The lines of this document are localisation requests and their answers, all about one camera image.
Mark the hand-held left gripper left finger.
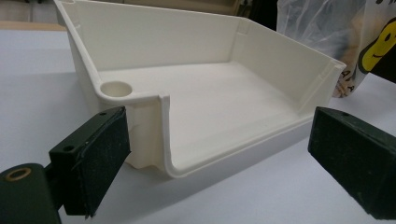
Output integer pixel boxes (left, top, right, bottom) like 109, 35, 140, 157
45, 105, 132, 218

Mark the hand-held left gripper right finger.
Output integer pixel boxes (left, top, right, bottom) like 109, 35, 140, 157
307, 105, 396, 220

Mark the clear plastic bag yellow print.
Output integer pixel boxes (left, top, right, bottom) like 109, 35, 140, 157
276, 0, 396, 99

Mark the white plastic tray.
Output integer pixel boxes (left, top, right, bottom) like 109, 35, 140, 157
53, 0, 347, 179

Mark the white table board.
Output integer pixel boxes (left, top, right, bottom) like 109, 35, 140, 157
0, 29, 396, 224

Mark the wooden table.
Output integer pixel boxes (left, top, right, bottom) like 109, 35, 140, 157
0, 21, 67, 32

